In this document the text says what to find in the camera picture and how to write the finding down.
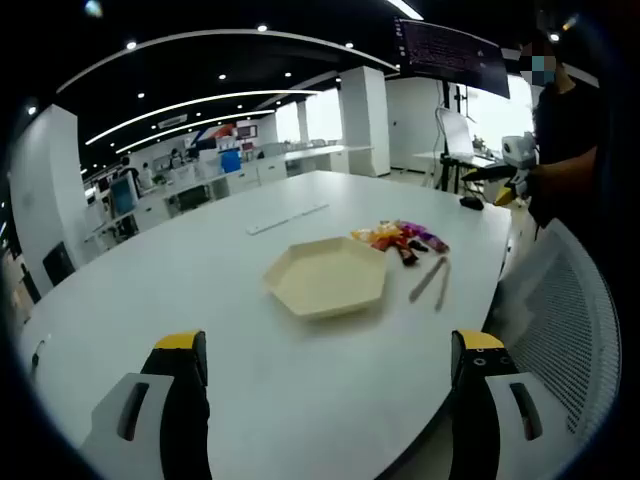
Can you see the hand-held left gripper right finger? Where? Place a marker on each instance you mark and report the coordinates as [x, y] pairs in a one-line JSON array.
[[480, 400]]

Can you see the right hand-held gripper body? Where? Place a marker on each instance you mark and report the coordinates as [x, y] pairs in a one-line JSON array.
[[522, 150]]

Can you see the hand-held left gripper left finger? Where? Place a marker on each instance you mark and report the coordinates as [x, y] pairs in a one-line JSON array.
[[175, 400]]

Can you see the clear dark prune food packet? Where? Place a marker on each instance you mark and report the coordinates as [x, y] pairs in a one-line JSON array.
[[419, 245]]

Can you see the red chocolate bar food packet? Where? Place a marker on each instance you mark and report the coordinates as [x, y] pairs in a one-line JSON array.
[[406, 255]]

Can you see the yellow clear pastry food packet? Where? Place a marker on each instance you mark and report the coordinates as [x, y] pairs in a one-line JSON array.
[[386, 230], [364, 235]]

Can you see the red brown wafer food packet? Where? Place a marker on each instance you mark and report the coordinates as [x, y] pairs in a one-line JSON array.
[[385, 243]]

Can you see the cream hexagonal container tray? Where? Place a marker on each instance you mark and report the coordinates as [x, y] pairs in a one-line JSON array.
[[325, 277]]

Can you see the small black device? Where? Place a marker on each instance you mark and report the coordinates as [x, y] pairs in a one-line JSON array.
[[470, 202]]

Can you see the white background desk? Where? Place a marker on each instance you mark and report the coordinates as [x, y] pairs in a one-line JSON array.
[[450, 159]]

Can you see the black tripod stand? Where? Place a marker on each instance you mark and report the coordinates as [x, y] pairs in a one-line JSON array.
[[444, 170]]

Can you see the white board on stand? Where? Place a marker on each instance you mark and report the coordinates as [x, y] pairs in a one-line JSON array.
[[455, 132]]

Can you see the person's dark shirt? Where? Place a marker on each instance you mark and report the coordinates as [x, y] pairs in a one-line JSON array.
[[570, 120]]

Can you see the white mesh office chair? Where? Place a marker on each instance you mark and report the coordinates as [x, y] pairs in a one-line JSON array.
[[565, 325]]

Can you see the dark hanging monitor screen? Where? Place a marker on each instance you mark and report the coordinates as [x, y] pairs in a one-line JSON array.
[[450, 55]]

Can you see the small black table clip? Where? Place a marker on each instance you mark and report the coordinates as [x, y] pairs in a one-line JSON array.
[[36, 359]]

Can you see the black office chair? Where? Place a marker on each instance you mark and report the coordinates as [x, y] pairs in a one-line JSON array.
[[192, 198], [59, 262]]

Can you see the straight ceiling light strip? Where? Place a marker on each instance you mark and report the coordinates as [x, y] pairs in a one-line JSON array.
[[405, 9]]

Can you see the white cabinet counter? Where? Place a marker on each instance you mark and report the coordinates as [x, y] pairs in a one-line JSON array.
[[300, 165]]

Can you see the cyan lit computer monitor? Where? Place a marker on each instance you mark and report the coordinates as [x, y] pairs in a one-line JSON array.
[[122, 196]]

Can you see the blue plastic crate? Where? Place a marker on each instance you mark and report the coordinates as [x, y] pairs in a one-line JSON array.
[[231, 161]]

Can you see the curved ceiling light strip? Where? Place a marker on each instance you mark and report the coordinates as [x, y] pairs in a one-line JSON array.
[[200, 102], [200, 122]]

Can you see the ceiling air conditioner vent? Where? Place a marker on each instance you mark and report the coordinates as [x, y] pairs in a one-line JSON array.
[[172, 120]]

